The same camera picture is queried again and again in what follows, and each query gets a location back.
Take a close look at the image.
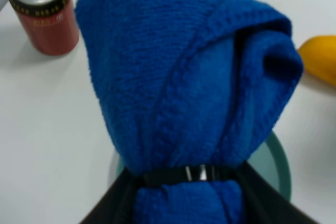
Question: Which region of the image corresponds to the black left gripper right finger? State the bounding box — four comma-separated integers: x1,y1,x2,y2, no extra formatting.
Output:
235,162,316,224

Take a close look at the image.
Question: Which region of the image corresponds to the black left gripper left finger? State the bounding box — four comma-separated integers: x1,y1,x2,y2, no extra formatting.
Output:
81,169,143,224

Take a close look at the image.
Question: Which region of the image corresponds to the blue towel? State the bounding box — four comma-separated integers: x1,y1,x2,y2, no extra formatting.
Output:
76,0,303,223

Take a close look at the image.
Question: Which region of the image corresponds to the green round plate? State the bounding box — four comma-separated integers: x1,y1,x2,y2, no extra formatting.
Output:
109,129,292,201

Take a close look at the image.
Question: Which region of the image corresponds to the yellow mango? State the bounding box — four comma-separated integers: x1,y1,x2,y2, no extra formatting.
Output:
298,35,335,87

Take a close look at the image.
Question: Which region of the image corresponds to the red soda can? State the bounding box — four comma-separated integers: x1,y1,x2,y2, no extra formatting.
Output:
9,0,79,56

